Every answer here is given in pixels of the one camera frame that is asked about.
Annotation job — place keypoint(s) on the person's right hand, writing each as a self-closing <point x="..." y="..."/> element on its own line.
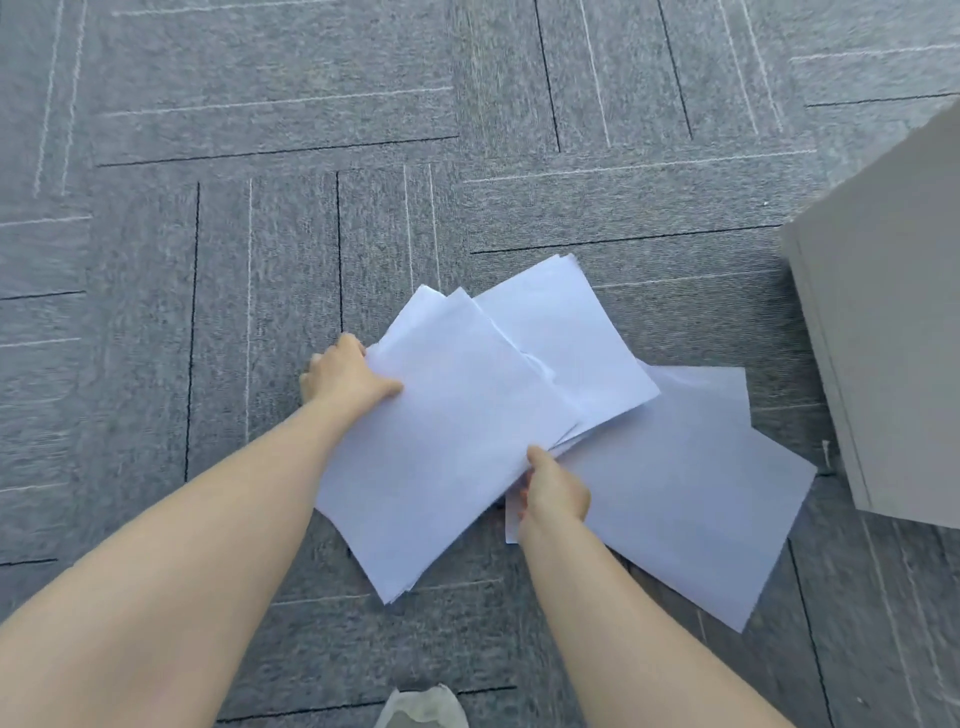
<point x="555" y="491"/>

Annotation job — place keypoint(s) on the person's left hand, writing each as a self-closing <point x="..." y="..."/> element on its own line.
<point x="341" y="379"/>

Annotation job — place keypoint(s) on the person's left thumb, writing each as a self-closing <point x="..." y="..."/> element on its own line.
<point x="382" y="386"/>

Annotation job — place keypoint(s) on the person's right thumb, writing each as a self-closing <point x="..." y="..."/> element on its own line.
<point x="541" y="459"/>

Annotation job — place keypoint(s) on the white paper sheet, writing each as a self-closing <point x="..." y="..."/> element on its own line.
<point x="450" y="442"/>
<point x="675" y="510"/>
<point x="705" y="394"/>
<point x="577" y="337"/>

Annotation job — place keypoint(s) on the person's left forearm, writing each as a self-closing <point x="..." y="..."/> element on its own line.
<point x="172" y="570"/>

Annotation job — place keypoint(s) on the person's right forearm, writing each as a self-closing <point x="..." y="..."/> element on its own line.
<point x="622" y="630"/>

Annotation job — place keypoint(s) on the small white scrap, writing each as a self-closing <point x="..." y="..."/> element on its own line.
<point x="826" y="454"/>

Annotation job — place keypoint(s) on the grey cabinet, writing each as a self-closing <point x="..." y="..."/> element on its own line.
<point x="885" y="337"/>

